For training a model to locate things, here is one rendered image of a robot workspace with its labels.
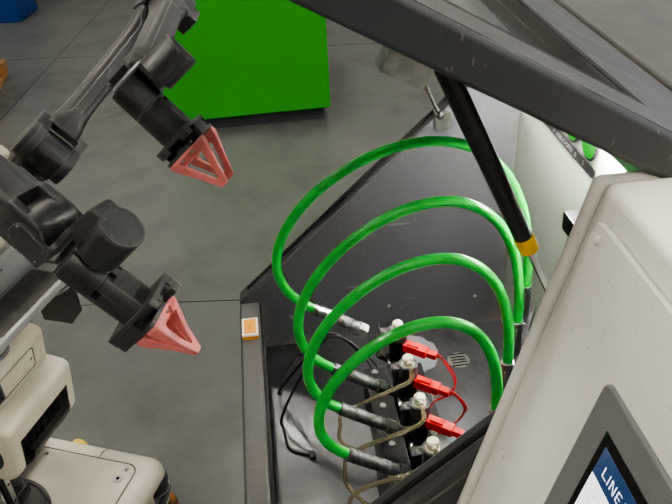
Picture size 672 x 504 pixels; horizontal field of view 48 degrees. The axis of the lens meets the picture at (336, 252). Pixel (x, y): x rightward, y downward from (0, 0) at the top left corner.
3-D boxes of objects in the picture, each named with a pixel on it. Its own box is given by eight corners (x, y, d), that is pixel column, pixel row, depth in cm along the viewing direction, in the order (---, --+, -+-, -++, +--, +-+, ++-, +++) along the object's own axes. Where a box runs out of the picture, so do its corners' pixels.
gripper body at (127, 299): (162, 310, 91) (112, 273, 89) (118, 351, 96) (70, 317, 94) (178, 278, 97) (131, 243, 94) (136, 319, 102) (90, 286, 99)
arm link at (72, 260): (62, 249, 96) (40, 277, 92) (87, 221, 92) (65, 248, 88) (106, 282, 98) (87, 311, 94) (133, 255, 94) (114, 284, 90)
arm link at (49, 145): (51, 163, 150) (28, 145, 147) (80, 138, 144) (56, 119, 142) (33, 193, 143) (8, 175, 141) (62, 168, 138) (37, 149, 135)
